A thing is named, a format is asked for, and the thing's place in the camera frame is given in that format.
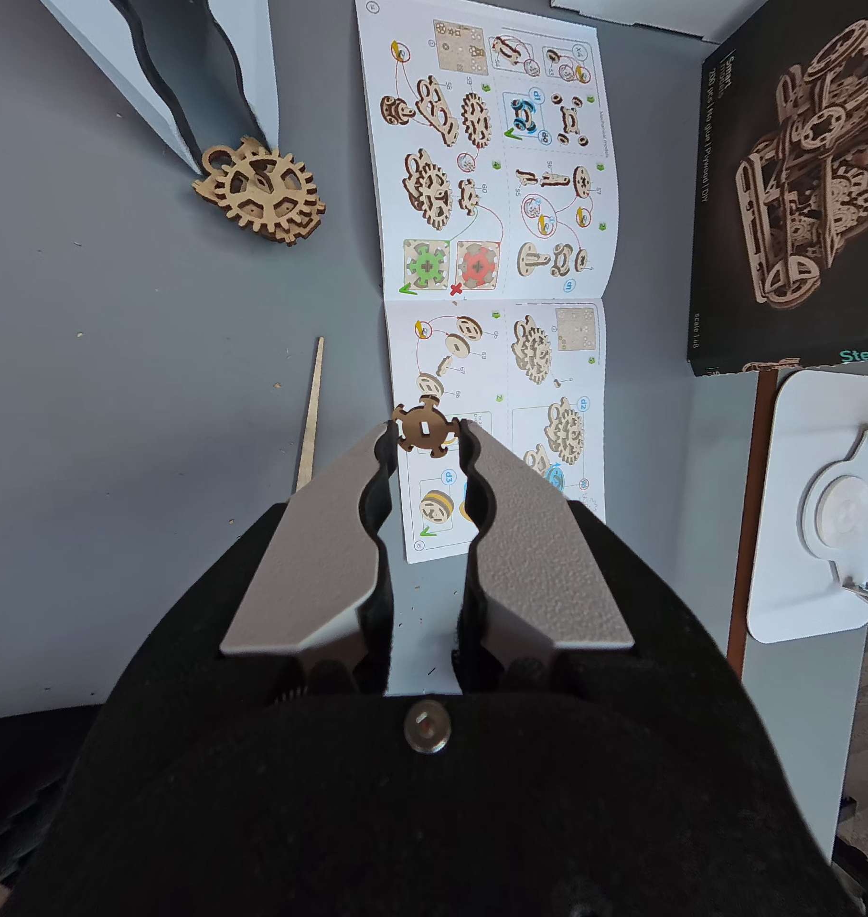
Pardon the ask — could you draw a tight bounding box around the thin wooden stick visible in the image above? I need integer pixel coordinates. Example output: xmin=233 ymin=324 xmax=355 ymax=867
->
xmin=294 ymin=337 xmax=326 ymax=495

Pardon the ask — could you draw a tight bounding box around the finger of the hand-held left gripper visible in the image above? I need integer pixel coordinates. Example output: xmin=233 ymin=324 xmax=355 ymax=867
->
xmin=41 ymin=0 xmax=207 ymax=176
xmin=203 ymin=0 xmax=281 ymax=149

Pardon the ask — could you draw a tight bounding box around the white stand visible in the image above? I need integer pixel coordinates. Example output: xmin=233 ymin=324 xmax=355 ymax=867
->
xmin=748 ymin=369 xmax=868 ymax=644

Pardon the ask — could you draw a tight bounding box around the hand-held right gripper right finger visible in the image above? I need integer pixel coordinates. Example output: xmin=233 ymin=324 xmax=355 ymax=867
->
xmin=459 ymin=419 xmax=637 ymax=671

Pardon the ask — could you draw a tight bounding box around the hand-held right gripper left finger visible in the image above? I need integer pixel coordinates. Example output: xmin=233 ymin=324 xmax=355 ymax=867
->
xmin=219 ymin=421 xmax=400 ymax=671

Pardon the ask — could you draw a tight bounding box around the black model kit box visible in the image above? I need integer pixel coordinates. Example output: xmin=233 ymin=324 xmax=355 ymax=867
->
xmin=686 ymin=0 xmax=868 ymax=378

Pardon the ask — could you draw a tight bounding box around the assembly instruction booklet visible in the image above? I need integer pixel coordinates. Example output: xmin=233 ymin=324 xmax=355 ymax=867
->
xmin=355 ymin=0 xmax=621 ymax=565

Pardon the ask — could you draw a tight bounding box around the wooden gear assembly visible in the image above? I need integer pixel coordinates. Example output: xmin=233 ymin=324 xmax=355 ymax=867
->
xmin=192 ymin=136 xmax=327 ymax=246

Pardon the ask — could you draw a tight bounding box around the small notched wooden disc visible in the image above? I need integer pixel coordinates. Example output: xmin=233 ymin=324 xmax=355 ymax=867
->
xmin=391 ymin=394 xmax=465 ymax=459

